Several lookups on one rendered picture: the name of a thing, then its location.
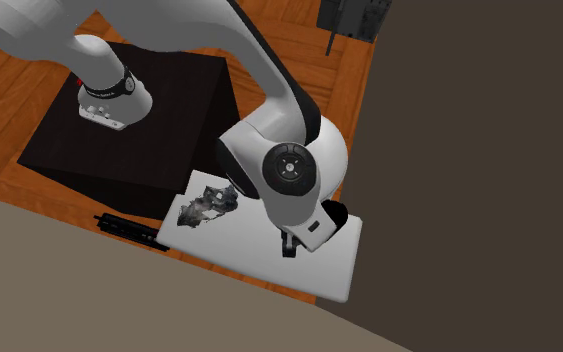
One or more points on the dark grey furniture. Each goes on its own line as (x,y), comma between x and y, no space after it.
(359,14)

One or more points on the white table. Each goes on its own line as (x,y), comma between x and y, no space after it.
(261,268)

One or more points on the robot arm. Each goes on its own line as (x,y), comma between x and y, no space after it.
(281,112)

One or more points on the black robot stand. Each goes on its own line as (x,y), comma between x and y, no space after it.
(174,122)

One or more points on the grey crumpled figure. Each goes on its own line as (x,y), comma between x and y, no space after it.
(208,204)

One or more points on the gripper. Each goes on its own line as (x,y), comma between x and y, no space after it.
(288,246)

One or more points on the black ridged bar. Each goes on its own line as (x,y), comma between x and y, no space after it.
(130,229)

